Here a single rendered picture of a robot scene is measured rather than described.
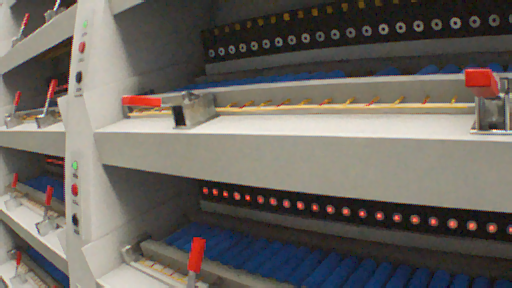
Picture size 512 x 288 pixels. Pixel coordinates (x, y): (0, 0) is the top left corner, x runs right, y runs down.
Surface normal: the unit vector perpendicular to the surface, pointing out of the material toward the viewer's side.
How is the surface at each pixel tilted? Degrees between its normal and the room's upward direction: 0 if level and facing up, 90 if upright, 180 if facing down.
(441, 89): 111
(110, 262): 90
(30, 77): 90
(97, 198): 90
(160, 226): 90
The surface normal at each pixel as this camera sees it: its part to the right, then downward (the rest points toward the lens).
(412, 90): -0.62, 0.33
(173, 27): 0.76, 0.04
